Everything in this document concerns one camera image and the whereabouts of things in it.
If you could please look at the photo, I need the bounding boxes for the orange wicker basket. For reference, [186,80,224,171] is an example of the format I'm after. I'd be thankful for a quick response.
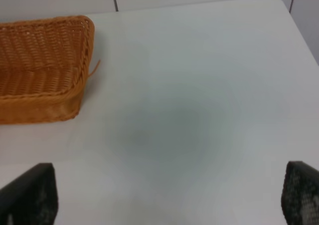
[0,15,95,124]

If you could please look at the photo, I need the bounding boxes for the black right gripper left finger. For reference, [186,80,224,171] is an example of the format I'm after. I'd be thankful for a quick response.
[0,163,59,225]

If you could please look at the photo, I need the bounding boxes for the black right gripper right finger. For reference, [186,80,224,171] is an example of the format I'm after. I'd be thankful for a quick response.
[281,161,319,225]

